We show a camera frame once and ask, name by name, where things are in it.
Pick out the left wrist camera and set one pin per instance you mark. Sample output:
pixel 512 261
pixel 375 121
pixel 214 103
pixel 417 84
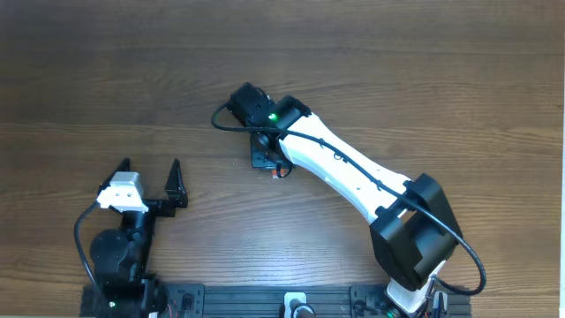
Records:
pixel 123 192

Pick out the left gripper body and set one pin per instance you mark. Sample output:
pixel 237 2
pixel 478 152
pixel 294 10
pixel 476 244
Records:
pixel 162 206

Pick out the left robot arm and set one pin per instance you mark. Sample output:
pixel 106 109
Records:
pixel 115 256

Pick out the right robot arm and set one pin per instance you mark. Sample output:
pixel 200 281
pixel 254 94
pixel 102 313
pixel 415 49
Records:
pixel 335 163

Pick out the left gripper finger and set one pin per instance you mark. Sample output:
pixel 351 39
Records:
pixel 176 187
pixel 120 166

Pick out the mounting rail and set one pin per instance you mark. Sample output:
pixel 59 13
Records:
pixel 247 302

